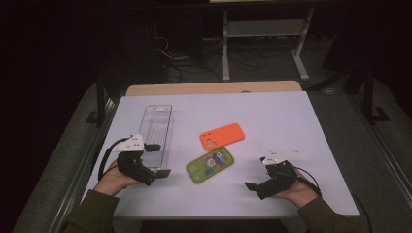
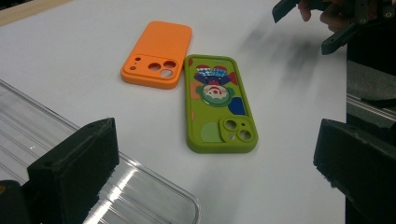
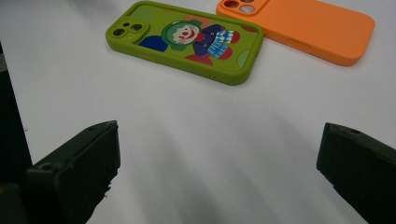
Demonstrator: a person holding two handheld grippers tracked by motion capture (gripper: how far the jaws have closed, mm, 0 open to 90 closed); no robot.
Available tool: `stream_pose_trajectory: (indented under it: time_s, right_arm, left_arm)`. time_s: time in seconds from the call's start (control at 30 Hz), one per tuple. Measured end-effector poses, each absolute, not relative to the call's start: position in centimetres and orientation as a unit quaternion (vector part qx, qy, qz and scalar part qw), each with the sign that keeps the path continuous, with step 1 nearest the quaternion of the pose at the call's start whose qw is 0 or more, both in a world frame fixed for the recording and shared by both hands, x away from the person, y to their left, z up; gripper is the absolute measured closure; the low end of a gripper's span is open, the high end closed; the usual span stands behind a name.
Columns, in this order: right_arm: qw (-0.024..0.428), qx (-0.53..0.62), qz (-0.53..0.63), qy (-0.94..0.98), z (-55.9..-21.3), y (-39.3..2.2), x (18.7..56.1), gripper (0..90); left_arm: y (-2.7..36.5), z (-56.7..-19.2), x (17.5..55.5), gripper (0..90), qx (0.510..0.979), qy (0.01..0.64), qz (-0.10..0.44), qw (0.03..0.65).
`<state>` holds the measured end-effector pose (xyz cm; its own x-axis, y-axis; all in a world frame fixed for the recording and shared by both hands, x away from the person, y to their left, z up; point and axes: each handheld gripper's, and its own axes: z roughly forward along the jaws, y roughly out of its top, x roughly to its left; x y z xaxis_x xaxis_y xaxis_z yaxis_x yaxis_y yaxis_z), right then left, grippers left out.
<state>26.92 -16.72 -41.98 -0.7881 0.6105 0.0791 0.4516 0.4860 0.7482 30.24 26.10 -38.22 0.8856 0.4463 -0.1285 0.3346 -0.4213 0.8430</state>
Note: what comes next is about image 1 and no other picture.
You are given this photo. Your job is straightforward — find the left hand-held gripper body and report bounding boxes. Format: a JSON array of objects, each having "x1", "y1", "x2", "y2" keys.
[{"x1": 111, "y1": 134, "x2": 158, "y2": 187}]

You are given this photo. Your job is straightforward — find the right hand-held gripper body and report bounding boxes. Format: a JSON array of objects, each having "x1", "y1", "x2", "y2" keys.
[{"x1": 256, "y1": 149, "x2": 300, "y2": 200}]

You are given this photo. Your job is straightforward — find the clear plastic container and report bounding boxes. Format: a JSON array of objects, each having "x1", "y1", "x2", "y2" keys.
[{"x1": 137, "y1": 104, "x2": 175, "y2": 173}]

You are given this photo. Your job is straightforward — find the green phone case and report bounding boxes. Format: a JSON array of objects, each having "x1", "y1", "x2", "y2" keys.
[{"x1": 186, "y1": 146, "x2": 235, "y2": 184}]

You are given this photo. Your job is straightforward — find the orange phone case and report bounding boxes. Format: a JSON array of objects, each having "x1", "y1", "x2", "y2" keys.
[{"x1": 199, "y1": 122, "x2": 246, "y2": 151}]

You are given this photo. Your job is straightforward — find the person's left hand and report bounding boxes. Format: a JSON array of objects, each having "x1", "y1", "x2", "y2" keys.
[{"x1": 93, "y1": 159, "x2": 144, "y2": 197}]

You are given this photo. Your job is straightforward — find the person's right hand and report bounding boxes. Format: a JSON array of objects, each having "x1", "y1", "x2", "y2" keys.
[{"x1": 271, "y1": 168, "x2": 321, "y2": 209}]

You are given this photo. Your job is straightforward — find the black metal stand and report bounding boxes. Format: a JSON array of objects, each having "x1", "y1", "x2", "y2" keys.
[
  {"x1": 86, "y1": 76, "x2": 108, "y2": 125},
  {"x1": 362, "y1": 62, "x2": 392, "y2": 125}
]

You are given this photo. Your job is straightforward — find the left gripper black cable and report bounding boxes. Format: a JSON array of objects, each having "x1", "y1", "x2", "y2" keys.
[{"x1": 97, "y1": 137, "x2": 130, "y2": 183}]

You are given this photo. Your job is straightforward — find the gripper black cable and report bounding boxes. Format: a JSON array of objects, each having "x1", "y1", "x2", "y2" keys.
[
  {"x1": 292, "y1": 166, "x2": 373, "y2": 233},
  {"x1": 97, "y1": 137, "x2": 130, "y2": 183}
]

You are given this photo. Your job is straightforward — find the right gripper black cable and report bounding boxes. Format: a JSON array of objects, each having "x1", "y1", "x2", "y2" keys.
[{"x1": 292, "y1": 166, "x2": 373, "y2": 233}]

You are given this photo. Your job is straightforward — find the aluminium rail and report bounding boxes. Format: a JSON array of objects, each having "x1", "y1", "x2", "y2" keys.
[
  {"x1": 349, "y1": 93, "x2": 412, "y2": 208},
  {"x1": 48, "y1": 96, "x2": 120, "y2": 233}
]

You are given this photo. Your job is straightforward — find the black floor cables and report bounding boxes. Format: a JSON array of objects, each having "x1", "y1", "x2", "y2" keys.
[{"x1": 152, "y1": 35, "x2": 270, "y2": 82}]

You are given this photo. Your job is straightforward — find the white metal desk frame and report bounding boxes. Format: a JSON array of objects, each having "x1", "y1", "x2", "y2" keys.
[{"x1": 222, "y1": 8, "x2": 315, "y2": 82}]

